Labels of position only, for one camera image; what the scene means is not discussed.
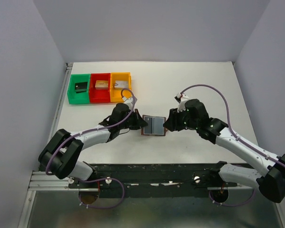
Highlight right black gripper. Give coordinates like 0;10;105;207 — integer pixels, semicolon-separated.
162;105;199;132

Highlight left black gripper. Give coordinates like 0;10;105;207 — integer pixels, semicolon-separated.
119;108;148;130

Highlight brown leather card holder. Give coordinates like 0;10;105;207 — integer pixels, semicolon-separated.
141;115;167;136

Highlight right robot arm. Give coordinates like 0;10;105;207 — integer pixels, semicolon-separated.
163;95;285;203

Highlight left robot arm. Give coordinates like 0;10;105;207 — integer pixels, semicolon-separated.
38;103;148;188

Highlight silver card in yellow bin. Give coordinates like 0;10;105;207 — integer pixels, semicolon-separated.
114;80;129;89

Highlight gold card in red bin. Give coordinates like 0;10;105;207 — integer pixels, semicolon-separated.
95;80;108;89

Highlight black card in green bin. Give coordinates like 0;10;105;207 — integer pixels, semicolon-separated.
75;82;88;93

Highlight yellow plastic bin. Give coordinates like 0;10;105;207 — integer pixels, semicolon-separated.
110;72;132;103

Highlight red plastic bin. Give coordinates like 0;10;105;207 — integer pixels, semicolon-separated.
88;73;111;104

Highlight green plastic bin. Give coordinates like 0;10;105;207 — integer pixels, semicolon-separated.
67;74;90;105

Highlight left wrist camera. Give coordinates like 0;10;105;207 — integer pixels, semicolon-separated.
122;96;137;109

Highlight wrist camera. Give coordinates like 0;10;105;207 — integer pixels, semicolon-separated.
175;93;190;113
122;96;137;109

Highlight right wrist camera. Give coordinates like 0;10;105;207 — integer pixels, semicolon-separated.
175;93;190;113

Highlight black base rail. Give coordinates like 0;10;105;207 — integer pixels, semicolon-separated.
68;161;252;199

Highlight aluminium frame rail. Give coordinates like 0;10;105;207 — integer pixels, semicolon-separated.
18;63;73;228

